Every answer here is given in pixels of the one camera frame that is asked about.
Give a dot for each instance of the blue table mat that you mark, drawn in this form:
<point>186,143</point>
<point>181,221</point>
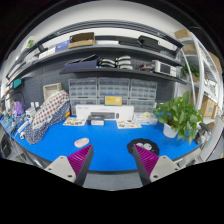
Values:
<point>109,144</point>

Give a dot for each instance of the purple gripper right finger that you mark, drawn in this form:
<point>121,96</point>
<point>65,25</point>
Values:
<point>152,167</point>

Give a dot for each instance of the grey drawer organiser cabinets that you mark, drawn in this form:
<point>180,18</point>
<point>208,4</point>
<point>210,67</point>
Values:
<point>92,91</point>

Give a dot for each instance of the cardboard box on rack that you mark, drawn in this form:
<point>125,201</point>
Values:
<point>208,107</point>

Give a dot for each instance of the yellow label card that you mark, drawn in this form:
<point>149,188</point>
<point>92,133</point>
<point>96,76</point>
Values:
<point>113,100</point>

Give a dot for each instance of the green potted plant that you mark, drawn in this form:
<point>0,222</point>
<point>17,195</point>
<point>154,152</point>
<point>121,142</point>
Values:
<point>179,118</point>

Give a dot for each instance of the illustrated card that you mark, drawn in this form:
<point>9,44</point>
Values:
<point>74,122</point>
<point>127,124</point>

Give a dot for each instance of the illustrated card right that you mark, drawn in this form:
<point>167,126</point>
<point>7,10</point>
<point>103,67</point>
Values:
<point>127,124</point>

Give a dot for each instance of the pink oval computer mouse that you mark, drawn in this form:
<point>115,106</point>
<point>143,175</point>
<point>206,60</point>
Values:
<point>81,142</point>

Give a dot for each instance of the cardboard box on shelf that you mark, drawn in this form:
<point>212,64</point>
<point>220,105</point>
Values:
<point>82,39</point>

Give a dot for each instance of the long white box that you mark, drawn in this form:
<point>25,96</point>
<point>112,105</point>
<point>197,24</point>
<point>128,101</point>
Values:
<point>108,112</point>

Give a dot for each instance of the illustrated card left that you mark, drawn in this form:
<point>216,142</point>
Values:
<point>74,122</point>

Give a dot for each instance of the blue box on shelf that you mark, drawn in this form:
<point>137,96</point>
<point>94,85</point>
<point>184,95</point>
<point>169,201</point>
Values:
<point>62,46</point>

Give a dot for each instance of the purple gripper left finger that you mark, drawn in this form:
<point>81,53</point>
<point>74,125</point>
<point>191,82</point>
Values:
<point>73,168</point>

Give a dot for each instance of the patterned fabric bag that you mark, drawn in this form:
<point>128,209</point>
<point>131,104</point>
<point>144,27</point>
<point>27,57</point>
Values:
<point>52,111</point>

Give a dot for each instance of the woven storage basket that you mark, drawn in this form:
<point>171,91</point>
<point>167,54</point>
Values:
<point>48,90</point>

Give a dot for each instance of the black round mouse pad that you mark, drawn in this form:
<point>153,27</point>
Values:
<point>144,143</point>

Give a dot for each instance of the small black box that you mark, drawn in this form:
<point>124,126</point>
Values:
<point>95,120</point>

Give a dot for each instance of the white metal rack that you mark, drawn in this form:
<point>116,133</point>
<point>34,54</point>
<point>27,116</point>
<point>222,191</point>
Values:
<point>210,80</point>

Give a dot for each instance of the white electronic device on shelf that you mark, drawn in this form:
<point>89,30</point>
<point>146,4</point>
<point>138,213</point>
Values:
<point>163,68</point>

